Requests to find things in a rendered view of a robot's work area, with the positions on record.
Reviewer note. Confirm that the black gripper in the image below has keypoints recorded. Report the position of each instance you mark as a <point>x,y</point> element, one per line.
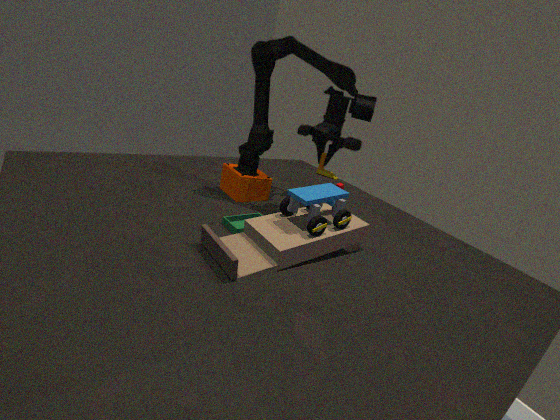
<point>350,143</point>

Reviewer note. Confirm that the tan wooden ramp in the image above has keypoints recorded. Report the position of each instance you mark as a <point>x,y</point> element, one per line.
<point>273,242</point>

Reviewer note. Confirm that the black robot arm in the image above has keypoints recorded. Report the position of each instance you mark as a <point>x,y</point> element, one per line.
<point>264,56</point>

